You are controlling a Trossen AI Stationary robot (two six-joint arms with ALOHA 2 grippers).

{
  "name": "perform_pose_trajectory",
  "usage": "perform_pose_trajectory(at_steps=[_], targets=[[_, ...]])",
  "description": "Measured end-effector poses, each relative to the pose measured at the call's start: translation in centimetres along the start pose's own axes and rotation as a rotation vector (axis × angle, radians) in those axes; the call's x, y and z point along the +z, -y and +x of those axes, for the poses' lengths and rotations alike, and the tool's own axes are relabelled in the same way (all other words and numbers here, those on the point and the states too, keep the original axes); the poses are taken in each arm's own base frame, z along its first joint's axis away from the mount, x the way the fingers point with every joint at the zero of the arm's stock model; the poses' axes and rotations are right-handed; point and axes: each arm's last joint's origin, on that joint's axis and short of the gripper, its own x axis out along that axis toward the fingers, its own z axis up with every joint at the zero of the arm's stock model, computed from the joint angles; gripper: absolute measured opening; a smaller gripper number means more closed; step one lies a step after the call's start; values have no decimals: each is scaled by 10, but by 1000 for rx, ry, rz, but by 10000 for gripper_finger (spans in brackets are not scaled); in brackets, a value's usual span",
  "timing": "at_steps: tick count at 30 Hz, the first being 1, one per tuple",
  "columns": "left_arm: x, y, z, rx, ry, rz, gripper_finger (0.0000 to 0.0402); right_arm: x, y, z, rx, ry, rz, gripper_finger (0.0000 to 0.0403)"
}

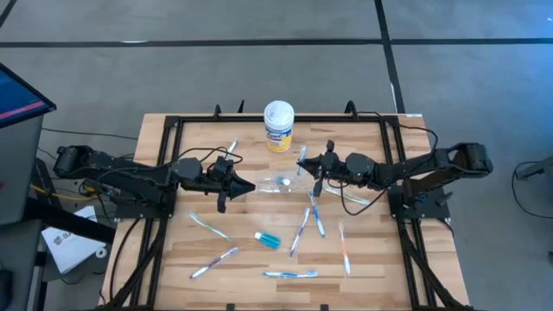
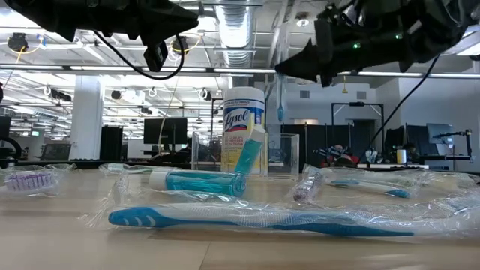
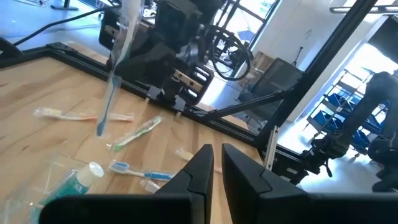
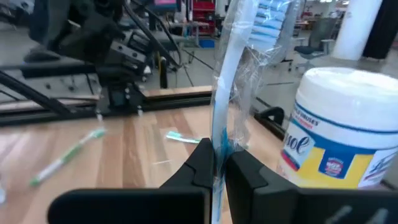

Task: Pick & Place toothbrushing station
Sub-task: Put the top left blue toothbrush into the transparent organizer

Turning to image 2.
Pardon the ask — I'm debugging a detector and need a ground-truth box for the black metal stand frame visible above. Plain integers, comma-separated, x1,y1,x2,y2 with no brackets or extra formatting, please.
331,101,385,151

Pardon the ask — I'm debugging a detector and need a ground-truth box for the black desk monitor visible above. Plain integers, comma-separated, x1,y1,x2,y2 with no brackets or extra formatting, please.
143,118,188,146

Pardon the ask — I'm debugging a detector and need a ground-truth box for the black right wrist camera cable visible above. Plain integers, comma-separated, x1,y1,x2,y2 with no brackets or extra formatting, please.
369,54,442,151

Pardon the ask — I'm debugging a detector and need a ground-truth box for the Lysol wipes canister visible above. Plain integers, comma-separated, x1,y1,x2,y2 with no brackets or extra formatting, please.
220,86,266,176

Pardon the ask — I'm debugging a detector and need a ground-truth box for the orange white toothbrush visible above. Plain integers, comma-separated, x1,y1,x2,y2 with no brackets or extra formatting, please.
305,164,425,179

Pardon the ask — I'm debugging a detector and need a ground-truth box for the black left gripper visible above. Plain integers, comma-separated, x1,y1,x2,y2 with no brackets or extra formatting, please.
119,0,199,72

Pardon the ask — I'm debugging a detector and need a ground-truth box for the blue white toothbrush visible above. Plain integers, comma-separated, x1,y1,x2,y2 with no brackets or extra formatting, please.
84,198,480,238
325,178,413,200
275,73,288,123

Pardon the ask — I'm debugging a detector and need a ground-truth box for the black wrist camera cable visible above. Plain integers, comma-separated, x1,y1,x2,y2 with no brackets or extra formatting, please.
92,30,187,81
369,54,442,151

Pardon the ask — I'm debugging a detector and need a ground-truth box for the black cabinet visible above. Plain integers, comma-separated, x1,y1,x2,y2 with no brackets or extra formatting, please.
100,125,124,161

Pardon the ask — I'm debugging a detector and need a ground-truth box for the grey desk monitor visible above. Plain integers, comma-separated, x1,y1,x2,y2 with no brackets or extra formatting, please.
426,122,455,146

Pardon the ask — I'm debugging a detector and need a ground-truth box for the silver ceiling duct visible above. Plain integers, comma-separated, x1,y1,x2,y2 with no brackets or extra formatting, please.
214,0,260,68

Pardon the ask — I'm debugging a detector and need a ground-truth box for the white pillar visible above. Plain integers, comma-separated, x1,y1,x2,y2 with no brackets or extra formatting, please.
69,74,105,161

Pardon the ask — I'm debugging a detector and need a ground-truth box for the black left wrist camera cable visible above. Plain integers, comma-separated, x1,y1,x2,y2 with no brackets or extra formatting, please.
92,30,187,81

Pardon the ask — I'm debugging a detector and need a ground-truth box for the purple white toothbrush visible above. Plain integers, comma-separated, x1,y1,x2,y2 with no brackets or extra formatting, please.
0,164,78,198
291,171,326,204

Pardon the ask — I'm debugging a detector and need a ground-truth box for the black partition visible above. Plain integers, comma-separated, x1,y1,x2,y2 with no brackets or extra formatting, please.
280,123,353,168

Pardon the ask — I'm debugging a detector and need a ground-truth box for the long ceiling light strip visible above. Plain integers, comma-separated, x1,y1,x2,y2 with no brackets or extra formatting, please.
0,63,277,74

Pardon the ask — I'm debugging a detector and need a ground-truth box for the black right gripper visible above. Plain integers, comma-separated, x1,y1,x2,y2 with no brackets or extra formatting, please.
275,6,354,88

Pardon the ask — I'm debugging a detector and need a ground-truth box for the red black device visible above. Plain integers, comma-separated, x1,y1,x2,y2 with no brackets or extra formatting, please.
322,145,359,168

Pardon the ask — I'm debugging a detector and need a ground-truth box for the green white toothbrush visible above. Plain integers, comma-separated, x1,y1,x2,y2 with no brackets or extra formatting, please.
374,172,477,188
98,163,176,176

